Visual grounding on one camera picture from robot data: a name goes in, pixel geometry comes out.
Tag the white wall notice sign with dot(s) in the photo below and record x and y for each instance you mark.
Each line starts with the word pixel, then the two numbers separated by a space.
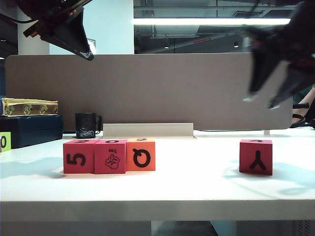
pixel 93 45

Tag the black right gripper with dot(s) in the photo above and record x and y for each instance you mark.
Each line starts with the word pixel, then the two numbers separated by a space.
pixel 295 41

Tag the black mug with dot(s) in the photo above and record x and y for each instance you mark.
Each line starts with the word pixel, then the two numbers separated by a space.
pixel 85 125

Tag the red ceiling sign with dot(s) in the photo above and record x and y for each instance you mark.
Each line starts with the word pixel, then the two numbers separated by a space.
pixel 203 40

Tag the green block with 0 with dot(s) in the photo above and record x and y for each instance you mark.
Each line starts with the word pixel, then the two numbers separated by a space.
pixel 6 142

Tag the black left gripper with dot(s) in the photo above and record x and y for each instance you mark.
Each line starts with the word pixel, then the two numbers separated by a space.
pixel 54 12

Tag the yellow patterned box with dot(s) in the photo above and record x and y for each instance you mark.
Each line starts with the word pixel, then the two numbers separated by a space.
pixel 29 108

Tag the orange block with Q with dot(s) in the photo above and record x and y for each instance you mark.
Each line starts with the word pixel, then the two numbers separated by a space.
pixel 140 157

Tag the pink block with 5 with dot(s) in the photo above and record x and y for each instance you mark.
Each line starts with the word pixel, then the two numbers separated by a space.
pixel 78 157

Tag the brown desk divider panel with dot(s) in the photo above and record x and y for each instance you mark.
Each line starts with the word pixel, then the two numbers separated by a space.
pixel 147 93

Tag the long ceiling light strip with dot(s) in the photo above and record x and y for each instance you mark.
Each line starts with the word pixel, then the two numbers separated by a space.
pixel 197 21

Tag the white divider foot bracket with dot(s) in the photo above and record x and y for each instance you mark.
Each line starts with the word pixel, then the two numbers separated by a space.
pixel 267 133

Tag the pink block with tree picture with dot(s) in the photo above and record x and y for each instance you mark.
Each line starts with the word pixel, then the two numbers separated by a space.
pixel 110 157

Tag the black and brown office chair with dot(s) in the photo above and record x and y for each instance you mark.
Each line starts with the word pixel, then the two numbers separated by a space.
pixel 299 121

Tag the dark blue case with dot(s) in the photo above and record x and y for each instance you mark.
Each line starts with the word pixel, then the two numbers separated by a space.
pixel 32 127

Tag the black ceiling spot lamp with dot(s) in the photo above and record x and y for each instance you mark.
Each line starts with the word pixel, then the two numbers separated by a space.
pixel 236 45

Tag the pink block with Y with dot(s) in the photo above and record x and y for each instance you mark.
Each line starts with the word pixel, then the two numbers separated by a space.
pixel 256 157

